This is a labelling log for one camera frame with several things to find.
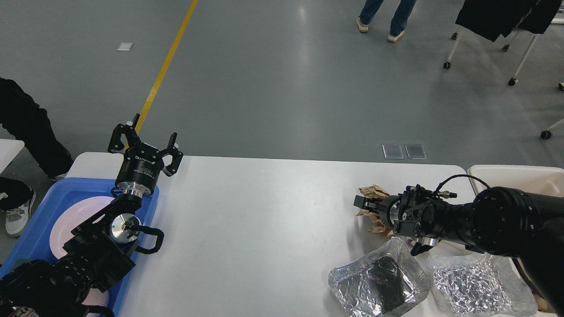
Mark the crumpled aluminium foil tray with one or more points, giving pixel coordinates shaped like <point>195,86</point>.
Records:
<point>387,282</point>

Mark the white caster leg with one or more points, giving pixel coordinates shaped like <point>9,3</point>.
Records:
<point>547,133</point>

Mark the brown paper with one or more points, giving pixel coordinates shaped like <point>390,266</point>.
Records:
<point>378,194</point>

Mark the pink plate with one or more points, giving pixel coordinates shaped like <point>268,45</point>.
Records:
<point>70,218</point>

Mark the pink mug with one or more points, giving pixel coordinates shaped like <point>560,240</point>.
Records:
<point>97,298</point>

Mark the rack with black clothes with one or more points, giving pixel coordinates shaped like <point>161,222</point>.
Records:
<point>491,19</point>

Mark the clear floor plate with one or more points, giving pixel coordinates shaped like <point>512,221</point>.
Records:
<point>416,151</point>
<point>393,151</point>

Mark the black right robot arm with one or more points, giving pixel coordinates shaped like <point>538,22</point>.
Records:
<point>428,218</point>

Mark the white side table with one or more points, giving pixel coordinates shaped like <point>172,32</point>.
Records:
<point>9,149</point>

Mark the left clear floor plate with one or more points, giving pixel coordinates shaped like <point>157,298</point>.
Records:
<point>393,151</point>

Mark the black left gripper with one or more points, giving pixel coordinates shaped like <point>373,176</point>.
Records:
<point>141,168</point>

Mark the clear plastic wrap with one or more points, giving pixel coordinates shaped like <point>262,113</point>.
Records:
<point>479,285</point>

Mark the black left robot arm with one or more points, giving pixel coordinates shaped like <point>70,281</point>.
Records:
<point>98,255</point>

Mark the beige plastic bin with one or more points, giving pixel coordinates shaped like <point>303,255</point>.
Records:
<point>515,174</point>

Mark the right clear floor plate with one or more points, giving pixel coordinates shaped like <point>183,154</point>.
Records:
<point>416,151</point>

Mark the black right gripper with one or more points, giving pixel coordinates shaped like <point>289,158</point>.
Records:
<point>389,209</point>

